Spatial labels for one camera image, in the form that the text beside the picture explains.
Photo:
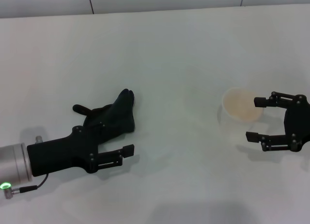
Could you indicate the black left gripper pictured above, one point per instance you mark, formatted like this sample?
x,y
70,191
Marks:
x,y
55,153

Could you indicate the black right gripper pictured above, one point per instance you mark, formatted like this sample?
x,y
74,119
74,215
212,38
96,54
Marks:
x,y
298,124

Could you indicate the white paper cup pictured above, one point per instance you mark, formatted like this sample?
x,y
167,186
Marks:
x,y
237,105

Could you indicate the dark cleaning rag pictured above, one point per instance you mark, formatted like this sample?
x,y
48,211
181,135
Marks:
x,y
123,107

